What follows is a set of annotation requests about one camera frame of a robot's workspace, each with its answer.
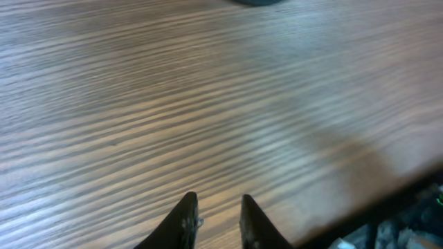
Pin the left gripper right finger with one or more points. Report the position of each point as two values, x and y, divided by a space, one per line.
257 231

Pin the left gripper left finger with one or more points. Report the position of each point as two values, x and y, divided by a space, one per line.
179 228

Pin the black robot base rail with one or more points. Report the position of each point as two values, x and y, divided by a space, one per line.
409 216

